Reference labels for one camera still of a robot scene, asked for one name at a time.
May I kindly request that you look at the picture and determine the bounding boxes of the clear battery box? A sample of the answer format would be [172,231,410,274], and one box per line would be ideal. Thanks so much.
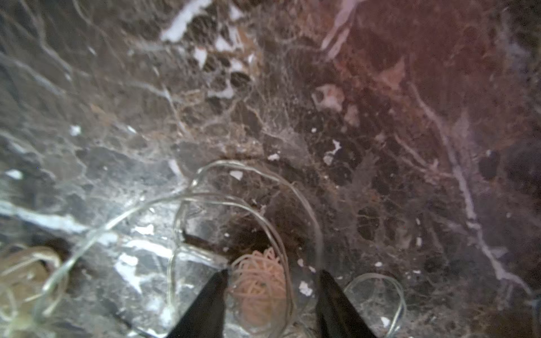
[52,235,221,337]

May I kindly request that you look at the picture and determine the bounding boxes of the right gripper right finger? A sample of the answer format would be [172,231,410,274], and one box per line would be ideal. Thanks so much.
[316,270,376,338]

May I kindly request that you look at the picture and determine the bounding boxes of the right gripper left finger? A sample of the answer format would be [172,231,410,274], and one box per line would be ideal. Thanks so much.
[166,269,229,338]

